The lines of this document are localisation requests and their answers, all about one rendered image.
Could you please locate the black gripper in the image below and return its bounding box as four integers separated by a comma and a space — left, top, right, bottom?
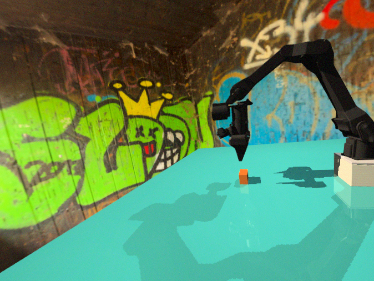
229, 118, 250, 162

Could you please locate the orange block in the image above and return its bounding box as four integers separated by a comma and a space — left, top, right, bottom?
239, 169, 248, 185

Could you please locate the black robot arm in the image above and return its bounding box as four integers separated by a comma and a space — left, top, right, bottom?
212, 39, 374, 160

